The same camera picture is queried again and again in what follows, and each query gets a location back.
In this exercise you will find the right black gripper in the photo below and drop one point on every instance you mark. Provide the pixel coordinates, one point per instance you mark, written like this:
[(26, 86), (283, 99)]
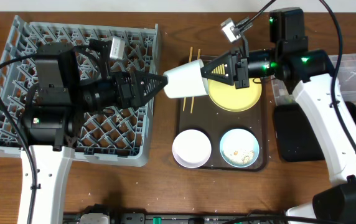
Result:
[(228, 60)]

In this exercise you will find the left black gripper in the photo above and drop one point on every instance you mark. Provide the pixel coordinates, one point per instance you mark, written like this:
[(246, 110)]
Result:
[(134, 81)]

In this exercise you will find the wooden chopstick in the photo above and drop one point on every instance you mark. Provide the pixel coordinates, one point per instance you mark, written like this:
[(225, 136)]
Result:
[(193, 98), (189, 60)]

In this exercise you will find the yellow round plate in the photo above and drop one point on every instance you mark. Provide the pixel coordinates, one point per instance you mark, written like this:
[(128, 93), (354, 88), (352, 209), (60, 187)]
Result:
[(231, 99)]

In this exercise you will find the white paper cup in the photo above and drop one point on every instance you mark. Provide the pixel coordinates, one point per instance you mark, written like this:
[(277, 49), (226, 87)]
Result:
[(186, 81)]

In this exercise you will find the light blue bowl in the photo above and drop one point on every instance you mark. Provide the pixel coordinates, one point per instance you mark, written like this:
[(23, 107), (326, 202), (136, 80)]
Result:
[(239, 139)]

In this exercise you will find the rice food scraps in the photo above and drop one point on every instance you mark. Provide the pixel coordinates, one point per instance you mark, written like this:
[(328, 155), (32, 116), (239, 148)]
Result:
[(239, 157)]

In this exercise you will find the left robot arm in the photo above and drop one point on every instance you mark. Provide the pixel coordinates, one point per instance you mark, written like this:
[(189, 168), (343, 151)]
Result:
[(72, 81)]

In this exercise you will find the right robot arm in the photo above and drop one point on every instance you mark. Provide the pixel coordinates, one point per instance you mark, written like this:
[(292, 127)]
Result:
[(311, 78)]

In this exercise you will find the dark brown serving tray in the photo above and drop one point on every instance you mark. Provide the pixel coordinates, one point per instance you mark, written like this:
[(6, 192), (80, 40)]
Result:
[(215, 121)]

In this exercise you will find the grey plastic dish rack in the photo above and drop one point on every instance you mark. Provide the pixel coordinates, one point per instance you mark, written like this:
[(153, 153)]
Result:
[(118, 137)]

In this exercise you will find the white round bowl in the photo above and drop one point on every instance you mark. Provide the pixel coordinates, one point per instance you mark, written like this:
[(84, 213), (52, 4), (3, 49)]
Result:
[(191, 148)]

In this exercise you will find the black rectangular tray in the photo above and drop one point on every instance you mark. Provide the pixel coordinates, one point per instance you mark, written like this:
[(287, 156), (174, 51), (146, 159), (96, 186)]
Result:
[(296, 141)]

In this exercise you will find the clear plastic bin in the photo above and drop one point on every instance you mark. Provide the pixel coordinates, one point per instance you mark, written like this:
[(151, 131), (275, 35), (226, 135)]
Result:
[(346, 79)]

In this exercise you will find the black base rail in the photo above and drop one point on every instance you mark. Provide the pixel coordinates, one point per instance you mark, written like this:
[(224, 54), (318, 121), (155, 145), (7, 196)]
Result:
[(140, 218)]

